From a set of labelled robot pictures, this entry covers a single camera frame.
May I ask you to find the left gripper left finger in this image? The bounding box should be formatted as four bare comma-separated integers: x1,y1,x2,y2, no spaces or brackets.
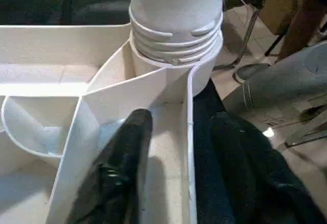
67,108,153,224

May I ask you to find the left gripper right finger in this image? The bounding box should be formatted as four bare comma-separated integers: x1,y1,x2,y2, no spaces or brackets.
209,111,327,224

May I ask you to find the white plastic table top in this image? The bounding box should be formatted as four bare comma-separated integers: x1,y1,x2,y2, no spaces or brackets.
0,23,225,224

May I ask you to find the white plastic table leg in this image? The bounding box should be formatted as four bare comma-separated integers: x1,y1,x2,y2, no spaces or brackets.
128,0,224,65

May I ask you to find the black stand leg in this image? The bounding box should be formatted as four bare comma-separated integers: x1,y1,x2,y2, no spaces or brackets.
265,24,292,56

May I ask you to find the brown cardboard box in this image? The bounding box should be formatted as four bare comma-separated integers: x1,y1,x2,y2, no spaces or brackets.
256,0,303,35

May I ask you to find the chrome tube frame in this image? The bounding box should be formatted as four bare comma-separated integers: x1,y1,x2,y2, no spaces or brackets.
214,6,259,71

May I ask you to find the brown wooden post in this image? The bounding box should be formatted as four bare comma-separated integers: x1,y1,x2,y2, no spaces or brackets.
277,0,327,61

